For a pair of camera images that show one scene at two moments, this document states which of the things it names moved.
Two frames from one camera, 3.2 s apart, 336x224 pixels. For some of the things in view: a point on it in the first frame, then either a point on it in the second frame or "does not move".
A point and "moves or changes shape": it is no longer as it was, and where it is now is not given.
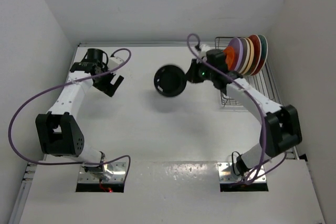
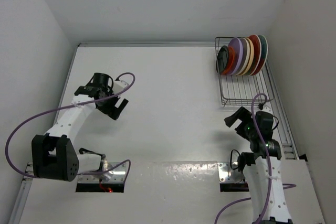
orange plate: x=230 y=57 does not move
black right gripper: x=191 y=75 to x=242 y=114
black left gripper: x=107 y=87 to x=109 y=111
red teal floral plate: x=264 y=54 does not move
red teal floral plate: x=258 y=51 does not move
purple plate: x=237 y=43 does not move
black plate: x=170 y=81 moves or changes shape
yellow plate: x=252 y=55 does not move
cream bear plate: x=246 y=54 does not move
